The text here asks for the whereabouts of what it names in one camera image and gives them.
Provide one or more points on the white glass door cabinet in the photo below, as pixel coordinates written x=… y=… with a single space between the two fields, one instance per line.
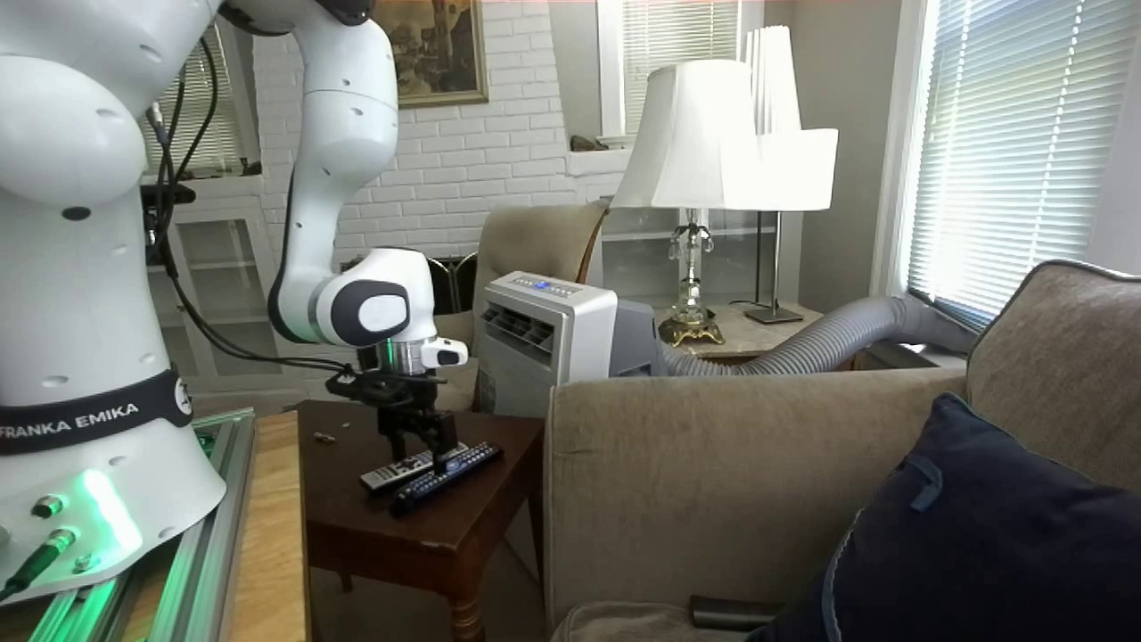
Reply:
x=225 y=285

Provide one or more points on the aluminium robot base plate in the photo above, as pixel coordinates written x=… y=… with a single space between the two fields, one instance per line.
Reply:
x=214 y=511

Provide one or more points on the beige armchair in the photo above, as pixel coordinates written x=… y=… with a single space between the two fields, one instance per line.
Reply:
x=536 y=242

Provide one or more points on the black remote control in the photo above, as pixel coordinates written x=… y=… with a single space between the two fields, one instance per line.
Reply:
x=457 y=470

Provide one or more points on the small metal bit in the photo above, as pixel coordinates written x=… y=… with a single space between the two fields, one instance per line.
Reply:
x=324 y=435

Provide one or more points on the white window blinds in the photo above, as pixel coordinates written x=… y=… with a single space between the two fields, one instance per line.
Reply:
x=1022 y=142

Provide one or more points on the framed painting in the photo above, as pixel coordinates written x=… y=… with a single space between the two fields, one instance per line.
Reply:
x=441 y=53

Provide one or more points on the light wooden robot table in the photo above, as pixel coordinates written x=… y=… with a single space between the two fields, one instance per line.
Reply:
x=271 y=536

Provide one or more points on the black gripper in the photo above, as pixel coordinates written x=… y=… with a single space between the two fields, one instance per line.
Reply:
x=404 y=406

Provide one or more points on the silver remote control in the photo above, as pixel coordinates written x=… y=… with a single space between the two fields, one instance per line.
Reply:
x=382 y=470

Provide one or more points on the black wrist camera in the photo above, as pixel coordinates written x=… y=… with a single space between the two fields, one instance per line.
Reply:
x=352 y=382

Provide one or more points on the black camera on tripod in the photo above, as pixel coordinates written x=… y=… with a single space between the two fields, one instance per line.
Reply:
x=164 y=196

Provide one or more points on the white portable air conditioner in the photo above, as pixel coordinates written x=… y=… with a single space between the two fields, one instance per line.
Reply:
x=547 y=338

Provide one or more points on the slim lamp white shade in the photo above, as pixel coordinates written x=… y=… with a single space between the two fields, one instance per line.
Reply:
x=797 y=155

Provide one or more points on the small black flat device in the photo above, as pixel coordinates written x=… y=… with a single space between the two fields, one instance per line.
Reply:
x=728 y=612

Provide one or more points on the dark wooden side table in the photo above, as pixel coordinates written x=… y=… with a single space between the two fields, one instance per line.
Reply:
x=404 y=536

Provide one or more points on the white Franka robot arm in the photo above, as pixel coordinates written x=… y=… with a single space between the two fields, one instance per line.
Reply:
x=73 y=308

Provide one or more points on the table lamp white shade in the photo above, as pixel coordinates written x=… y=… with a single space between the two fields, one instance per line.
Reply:
x=683 y=142

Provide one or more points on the black fireplace screen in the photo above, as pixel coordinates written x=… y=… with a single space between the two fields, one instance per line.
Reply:
x=456 y=283

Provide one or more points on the navy blue pillow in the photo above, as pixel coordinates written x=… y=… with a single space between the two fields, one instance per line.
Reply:
x=986 y=548

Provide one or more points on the beige fabric sofa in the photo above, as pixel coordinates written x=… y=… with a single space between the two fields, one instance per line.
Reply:
x=716 y=475

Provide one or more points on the wooden lamp end table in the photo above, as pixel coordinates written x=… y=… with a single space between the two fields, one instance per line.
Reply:
x=742 y=331

